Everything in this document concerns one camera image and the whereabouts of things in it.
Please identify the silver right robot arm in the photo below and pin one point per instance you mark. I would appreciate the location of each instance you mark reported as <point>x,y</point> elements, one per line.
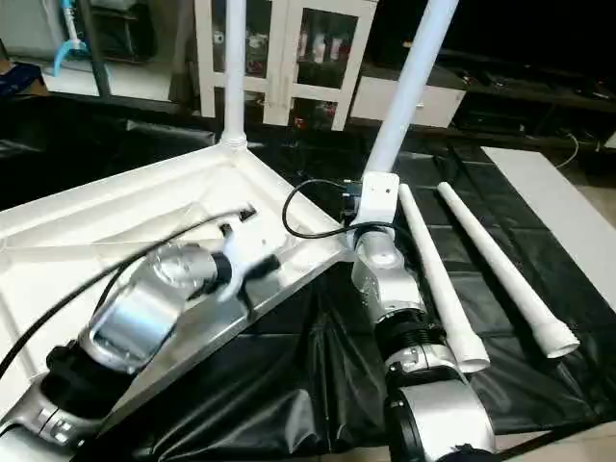
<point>404,318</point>

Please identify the dark low media cabinet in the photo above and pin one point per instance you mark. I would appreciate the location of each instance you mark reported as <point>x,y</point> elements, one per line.
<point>539,101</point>

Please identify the black metal frame leg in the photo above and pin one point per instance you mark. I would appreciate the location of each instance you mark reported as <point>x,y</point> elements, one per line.
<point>539,445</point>

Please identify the white drawer unit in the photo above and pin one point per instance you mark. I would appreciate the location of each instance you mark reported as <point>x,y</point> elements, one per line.
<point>423,99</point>

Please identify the white plastic table leg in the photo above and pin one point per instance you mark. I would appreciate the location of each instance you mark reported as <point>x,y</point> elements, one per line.
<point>409,87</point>
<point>234,72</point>
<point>438,279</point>
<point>510,274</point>

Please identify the white plastic table top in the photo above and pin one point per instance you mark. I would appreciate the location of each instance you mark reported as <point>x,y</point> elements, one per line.
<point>96,231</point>

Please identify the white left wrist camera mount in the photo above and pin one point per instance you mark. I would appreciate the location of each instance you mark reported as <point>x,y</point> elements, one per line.
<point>241,250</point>

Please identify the white flat board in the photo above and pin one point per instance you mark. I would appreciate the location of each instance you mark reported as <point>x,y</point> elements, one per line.
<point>563,217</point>

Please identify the light blue plastic object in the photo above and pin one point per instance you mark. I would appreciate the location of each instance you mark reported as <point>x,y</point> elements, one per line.
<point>67,43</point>

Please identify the black work mat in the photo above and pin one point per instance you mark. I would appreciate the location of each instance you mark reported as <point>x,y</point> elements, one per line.
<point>289,385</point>

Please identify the grey vertical metal pole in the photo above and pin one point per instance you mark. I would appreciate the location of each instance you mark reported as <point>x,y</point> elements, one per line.
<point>94,48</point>

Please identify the brown cardboard box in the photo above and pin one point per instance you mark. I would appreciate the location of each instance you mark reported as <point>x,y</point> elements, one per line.
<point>19,79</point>

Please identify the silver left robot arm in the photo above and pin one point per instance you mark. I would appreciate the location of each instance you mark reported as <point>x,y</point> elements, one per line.
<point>125,327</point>

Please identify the white glass door cabinet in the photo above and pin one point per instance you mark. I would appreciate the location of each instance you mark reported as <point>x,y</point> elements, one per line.
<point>279,58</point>

